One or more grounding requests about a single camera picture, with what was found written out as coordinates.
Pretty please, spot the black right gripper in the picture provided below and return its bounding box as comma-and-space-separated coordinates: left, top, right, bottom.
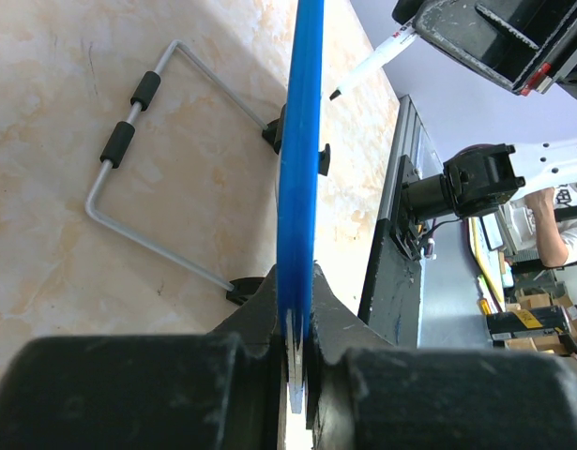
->
392, 0, 577, 97

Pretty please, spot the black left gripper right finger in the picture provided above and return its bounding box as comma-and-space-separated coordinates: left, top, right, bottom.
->
306, 267, 577, 449

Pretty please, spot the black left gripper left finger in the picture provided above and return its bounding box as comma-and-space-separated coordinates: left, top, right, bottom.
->
0, 272, 287, 449

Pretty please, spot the blue framed whiteboard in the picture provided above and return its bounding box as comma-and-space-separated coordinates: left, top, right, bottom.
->
276, 1, 325, 414

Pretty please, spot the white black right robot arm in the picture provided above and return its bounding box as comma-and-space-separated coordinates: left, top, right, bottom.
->
391, 1, 577, 226

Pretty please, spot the metal whiteboard stand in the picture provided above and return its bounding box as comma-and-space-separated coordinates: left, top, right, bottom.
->
84, 38, 332, 306

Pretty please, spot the person in white shirt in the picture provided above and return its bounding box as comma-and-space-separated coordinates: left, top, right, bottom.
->
524, 183, 577, 268

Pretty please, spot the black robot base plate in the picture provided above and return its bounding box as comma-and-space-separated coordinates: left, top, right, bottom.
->
357, 156, 422, 349

